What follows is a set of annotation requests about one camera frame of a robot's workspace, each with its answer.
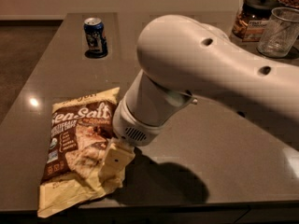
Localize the glass jar with black lid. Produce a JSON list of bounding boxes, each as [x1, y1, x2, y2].
[[232, 0, 279, 42]]

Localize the clear drinking glass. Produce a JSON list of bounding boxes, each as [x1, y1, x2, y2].
[[257, 7, 299, 58]]

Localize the blue soda can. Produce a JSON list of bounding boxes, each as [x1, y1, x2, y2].
[[83, 18, 108, 58]]

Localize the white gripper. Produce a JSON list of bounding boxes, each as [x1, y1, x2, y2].
[[99, 97, 164, 180]]

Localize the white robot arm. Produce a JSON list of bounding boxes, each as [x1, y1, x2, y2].
[[113, 15, 299, 175]]

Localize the brown sea salt chip bag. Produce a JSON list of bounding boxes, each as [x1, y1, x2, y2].
[[37, 88, 124, 218]]

